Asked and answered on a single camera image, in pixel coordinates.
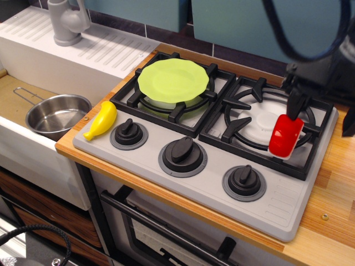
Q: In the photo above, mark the grey toy faucet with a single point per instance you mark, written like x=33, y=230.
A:
x=68, y=24

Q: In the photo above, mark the wooden drawer front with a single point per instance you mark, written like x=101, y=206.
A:
x=30, y=204

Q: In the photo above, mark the red salmon sushi toy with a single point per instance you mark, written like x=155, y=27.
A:
x=285, y=136

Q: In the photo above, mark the black right burner grate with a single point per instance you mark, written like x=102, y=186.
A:
x=243, y=123

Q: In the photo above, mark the toy oven door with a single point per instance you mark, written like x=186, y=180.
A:
x=150, y=248

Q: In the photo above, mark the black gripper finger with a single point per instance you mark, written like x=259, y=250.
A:
x=348, y=128
x=297, y=102

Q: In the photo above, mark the white toy sink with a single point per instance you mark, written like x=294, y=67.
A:
x=91, y=68

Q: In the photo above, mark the light green plastic plate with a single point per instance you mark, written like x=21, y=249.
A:
x=173, y=80

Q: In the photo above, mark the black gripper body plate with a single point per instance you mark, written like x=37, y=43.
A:
x=331, y=79

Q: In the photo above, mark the black oven door handle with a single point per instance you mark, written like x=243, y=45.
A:
x=118, y=201

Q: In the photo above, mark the stainless steel pot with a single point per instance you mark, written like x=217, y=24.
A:
x=55, y=116

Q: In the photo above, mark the grey toy stove top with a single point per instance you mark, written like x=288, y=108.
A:
x=277, y=213

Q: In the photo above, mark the black left burner grate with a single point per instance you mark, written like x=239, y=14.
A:
x=187, y=118

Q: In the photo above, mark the yellow toy banana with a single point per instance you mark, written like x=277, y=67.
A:
x=103, y=121

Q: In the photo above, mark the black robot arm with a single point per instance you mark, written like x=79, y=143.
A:
x=341, y=48

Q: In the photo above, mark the black right stove knob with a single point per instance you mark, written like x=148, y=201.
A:
x=244, y=183

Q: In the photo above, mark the black left stove knob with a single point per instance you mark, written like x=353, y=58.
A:
x=129, y=135

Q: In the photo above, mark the black middle stove knob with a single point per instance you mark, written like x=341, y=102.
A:
x=182, y=158

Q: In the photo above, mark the black stove knob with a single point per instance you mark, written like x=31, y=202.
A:
x=129, y=135
x=182, y=158
x=244, y=183

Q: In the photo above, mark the black burner grate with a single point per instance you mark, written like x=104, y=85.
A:
x=187, y=118
x=243, y=123

